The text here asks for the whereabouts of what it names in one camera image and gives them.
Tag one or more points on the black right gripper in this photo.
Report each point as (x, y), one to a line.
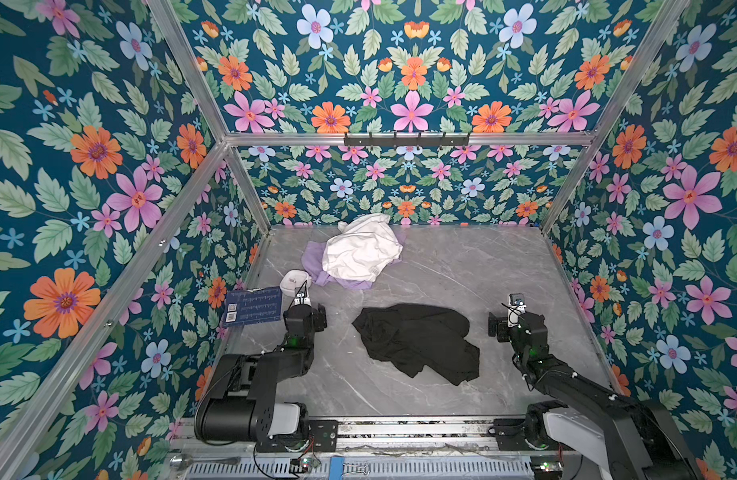
(501, 323)

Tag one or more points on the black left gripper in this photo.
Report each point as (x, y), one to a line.
(317, 319)

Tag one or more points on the black cloth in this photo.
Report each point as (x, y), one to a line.
(415, 336)

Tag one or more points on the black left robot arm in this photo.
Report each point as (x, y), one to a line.
(240, 403)

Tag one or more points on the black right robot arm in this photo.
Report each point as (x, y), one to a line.
(625, 437)

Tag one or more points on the white cloth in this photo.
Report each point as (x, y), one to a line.
(362, 249)

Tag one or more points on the white round cup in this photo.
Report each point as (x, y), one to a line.
(294, 282)

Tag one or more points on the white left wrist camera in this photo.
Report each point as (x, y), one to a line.
(301, 297)

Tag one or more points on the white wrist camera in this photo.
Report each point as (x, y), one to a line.
(301, 297)
(516, 308)

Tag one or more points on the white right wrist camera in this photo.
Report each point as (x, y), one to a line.
(516, 308)

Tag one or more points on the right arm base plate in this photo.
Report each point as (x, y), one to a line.
(518, 434)

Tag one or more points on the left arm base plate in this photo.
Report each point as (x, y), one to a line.
(319, 434)

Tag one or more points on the black hook rail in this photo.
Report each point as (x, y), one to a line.
(396, 139)

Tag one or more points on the aluminium frame rail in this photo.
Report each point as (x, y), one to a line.
(315, 139)

